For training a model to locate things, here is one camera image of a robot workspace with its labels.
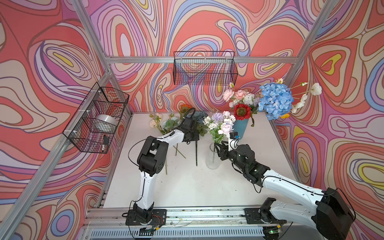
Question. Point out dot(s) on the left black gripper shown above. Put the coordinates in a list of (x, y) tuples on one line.
[(196, 135)]

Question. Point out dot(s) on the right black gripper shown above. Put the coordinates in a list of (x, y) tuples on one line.
[(223, 150)]

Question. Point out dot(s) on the pale pink blue rose bouquet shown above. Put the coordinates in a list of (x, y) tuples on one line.
[(164, 125)]

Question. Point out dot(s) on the clear glass vase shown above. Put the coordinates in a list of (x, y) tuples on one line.
[(212, 160)]

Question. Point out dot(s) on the pink rose green bouquet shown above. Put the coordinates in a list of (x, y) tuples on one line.
[(220, 125)]

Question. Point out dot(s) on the teal ceramic vase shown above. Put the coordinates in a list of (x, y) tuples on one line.
[(240, 127)]

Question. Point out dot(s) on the red gerbera flower stem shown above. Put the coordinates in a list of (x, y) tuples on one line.
[(242, 112)]

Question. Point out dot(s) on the pink purple mixed bouquet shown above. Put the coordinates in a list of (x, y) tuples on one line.
[(250, 100)]

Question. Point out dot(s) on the large pink peony stem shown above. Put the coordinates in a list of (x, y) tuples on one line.
[(231, 95)]

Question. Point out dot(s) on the light blue hydrangea stem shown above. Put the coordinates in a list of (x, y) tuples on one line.
[(276, 100)]

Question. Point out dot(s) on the white poppy flower stem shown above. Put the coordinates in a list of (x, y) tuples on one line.
[(315, 90)]

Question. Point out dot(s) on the orange poppy flower stem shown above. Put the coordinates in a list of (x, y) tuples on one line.
[(285, 116)]

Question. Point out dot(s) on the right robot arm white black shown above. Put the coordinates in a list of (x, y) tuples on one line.
[(326, 211)]

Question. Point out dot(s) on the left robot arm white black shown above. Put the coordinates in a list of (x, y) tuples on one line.
[(151, 161)]

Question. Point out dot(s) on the dusty blue hydrangea stem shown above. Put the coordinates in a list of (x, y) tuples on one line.
[(199, 118)]

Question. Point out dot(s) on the small black device in basket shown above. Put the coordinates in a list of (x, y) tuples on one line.
[(105, 144)]

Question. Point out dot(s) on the white tape roll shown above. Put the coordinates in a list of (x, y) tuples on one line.
[(105, 123)]

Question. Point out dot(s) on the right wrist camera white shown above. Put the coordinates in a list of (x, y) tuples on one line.
[(233, 139)]

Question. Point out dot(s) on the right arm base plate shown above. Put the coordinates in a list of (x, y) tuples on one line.
[(262, 215)]

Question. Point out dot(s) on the black wire basket back wall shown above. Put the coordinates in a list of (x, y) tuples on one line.
[(204, 68)]

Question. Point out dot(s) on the black wire basket wall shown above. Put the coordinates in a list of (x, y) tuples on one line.
[(204, 68), (100, 100)]

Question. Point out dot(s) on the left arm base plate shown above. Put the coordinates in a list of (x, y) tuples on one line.
[(155, 217)]

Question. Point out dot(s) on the black wire basket left wall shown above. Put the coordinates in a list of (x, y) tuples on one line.
[(100, 100)]

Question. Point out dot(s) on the aluminium front rail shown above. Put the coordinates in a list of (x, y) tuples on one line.
[(206, 216)]

